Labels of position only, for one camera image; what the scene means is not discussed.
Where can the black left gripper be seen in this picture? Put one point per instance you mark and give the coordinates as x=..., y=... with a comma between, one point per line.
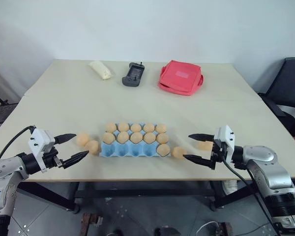
x=51, y=157

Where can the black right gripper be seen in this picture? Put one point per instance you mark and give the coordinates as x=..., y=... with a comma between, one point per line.
x=216, y=156

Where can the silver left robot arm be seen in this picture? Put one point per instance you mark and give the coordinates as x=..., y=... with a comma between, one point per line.
x=5, y=169

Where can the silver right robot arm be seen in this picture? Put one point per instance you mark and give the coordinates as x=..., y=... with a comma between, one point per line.
x=268, y=164

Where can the light blue egg tray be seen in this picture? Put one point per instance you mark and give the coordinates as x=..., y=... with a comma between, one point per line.
x=124, y=151

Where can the tan egg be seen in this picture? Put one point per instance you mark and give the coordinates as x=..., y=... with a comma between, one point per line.
x=82, y=140
x=178, y=152
x=108, y=137
x=164, y=150
x=148, y=127
x=161, y=127
x=123, y=137
x=135, y=127
x=110, y=127
x=136, y=137
x=205, y=146
x=162, y=138
x=123, y=126
x=93, y=147
x=149, y=138

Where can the white object under table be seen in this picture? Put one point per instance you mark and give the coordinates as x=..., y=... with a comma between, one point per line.
x=229, y=187

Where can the red fabric bag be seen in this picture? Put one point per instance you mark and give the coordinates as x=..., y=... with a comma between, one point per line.
x=180, y=77

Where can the rusty metal floor piece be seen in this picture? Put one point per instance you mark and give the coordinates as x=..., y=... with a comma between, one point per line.
x=225, y=228
x=89, y=220

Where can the white plastic packet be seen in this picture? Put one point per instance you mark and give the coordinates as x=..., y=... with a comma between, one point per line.
x=100, y=69

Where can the dark rounded shape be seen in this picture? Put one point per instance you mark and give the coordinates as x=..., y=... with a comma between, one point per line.
x=166, y=231

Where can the dark grey handheld controller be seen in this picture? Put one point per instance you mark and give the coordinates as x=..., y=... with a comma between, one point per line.
x=134, y=74

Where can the black office chair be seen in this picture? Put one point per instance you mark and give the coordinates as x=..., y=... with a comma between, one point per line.
x=286, y=93

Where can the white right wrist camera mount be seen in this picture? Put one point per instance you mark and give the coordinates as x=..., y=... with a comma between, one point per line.
x=225, y=137

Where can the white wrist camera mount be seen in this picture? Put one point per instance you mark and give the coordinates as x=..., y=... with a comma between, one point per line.
x=225, y=137
x=40, y=140

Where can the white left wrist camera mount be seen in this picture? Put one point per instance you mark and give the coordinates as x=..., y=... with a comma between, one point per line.
x=40, y=140

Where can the black table frame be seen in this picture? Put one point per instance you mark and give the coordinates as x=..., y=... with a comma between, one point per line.
x=142, y=192

